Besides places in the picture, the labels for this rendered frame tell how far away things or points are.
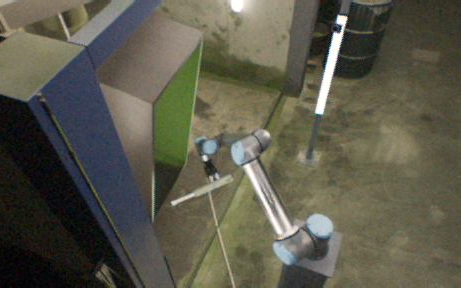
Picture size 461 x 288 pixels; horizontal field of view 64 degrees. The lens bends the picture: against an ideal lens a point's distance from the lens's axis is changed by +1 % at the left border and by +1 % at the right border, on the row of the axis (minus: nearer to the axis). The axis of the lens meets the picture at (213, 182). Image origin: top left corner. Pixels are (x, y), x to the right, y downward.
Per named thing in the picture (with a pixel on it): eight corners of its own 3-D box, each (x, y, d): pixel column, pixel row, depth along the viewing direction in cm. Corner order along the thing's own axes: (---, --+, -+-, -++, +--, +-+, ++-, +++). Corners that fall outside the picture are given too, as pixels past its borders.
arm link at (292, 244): (318, 253, 200) (257, 131, 195) (293, 270, 195) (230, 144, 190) (303, 250, 214) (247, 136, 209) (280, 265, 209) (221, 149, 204)
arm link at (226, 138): (275, 125, 199) (225, 127, 261) (256, 134, 195) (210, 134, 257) (282, 144, 202) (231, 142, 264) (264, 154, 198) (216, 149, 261)
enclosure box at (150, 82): (108, 204, 264) (81, 75, 164) (147, 146, 296) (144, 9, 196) (152, 223, 260) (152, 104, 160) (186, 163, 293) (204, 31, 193)
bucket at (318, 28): (321, 60, 440) (326, 38, 417) (298, 55, 448) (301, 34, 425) (327, 46, 456) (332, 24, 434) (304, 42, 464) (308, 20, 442)
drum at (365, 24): (321, 50, 451) (337, -26, 380) (369, 52, 443) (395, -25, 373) (321, 80, 417) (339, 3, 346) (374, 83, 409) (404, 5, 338)
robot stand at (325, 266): (323, 274, 279) (343, 234, 228) (313, 312, 262) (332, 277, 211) (284, 260, 287) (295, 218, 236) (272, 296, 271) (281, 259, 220)
